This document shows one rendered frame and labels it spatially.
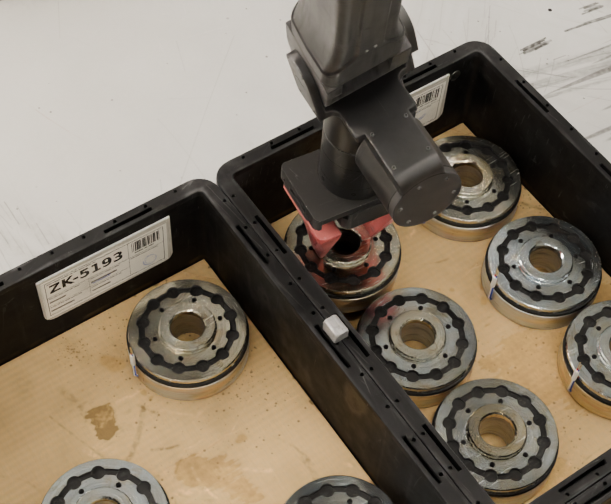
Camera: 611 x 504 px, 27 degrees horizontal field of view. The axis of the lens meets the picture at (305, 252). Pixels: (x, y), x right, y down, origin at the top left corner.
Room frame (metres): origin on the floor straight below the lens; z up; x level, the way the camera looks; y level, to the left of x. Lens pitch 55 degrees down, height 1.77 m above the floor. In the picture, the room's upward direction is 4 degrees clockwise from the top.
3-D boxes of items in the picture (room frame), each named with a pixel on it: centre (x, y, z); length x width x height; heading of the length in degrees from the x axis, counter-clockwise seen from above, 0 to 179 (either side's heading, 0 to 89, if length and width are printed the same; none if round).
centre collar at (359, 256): (0.63, -0.03, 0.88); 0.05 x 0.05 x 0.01
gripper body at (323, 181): (0.63, -0.04, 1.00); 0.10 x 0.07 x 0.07; 121
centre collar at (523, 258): (0.63, -0.21, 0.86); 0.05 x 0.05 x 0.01
